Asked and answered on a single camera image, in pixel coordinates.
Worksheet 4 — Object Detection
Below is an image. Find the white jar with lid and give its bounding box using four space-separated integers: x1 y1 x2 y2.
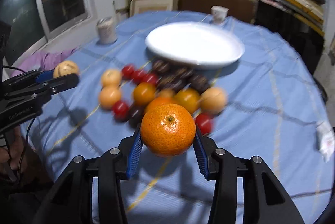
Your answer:
97 17 117 44

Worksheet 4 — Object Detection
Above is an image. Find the crumpled white tissue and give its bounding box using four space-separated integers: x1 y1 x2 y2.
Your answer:
316 121 334 162

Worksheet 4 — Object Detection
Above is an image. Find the pale peach fruit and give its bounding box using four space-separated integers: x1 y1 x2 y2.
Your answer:
99 85 122 109

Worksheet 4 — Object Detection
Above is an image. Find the left hand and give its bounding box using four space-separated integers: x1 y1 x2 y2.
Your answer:
0 126 26 174

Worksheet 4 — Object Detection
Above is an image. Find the pink cloth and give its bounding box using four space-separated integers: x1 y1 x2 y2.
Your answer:
18 49 76 72

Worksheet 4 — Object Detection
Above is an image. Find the blue checked tablecloth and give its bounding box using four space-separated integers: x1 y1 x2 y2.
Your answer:
19 10 335 224

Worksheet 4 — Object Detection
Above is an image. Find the white paper cup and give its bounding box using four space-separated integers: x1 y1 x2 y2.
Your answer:
211 5 229 24

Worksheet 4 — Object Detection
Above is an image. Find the cardboard box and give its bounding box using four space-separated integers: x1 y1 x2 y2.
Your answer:
129 0 179 17

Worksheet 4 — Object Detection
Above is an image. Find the pale yellow striped fruit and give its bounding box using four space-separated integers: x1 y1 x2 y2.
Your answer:
53 60 80 78

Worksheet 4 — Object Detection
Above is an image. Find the red tomato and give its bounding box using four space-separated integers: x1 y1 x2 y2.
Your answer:
112 100 129 121

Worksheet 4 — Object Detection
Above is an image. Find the large orange tangerine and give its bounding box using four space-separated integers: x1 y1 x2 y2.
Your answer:
140 104 196 157

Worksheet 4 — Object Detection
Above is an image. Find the black cable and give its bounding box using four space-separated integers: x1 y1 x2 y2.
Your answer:
2 65 36 180

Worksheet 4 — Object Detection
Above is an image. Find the white plate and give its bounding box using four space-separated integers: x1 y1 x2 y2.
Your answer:
145 21 245 70

